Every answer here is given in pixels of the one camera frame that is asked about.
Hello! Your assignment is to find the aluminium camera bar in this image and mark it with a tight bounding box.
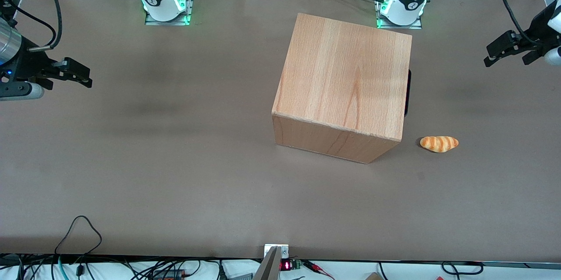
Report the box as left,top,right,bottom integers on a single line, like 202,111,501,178
253,246,282,280

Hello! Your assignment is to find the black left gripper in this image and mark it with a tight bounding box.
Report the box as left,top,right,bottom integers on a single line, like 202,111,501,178
484,8,561,68

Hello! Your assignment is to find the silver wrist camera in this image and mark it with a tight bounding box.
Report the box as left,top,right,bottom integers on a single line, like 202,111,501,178
0,82,45,101

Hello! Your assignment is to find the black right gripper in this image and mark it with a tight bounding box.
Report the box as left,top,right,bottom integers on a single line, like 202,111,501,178
0,36,93,90

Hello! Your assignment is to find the wooden drawer with black handle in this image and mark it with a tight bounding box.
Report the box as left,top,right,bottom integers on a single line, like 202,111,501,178
404,69,412,117

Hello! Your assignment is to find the thin black looped cable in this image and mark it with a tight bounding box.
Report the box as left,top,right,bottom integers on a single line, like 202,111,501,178
54,215,103,268

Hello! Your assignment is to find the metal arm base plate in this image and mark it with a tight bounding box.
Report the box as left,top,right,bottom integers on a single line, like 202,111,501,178
145,0,195,26
376,0,423,30

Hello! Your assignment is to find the orange and black device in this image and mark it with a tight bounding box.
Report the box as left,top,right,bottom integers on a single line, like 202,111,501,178
151,268,185,280

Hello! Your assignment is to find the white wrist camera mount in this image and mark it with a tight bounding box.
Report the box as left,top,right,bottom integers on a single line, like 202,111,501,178
545,47,561,67

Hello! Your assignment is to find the red and black clip lead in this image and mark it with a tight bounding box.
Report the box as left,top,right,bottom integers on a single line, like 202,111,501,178
302,260,335,280

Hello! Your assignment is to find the black flat looped cable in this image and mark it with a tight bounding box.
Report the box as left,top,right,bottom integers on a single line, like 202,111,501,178
440,261,484,276

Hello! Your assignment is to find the toy croissant bread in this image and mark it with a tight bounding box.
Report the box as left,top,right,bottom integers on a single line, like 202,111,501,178
420,136,459,153

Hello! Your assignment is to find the light wooden drawer cabinet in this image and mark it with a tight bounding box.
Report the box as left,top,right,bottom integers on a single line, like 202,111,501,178
272,13,412,164

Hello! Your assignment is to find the small metal mounting bracket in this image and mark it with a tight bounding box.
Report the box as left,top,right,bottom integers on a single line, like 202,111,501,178
264,244,290,260

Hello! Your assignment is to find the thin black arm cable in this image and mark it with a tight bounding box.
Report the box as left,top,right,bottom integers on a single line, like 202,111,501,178
0,0,58,46

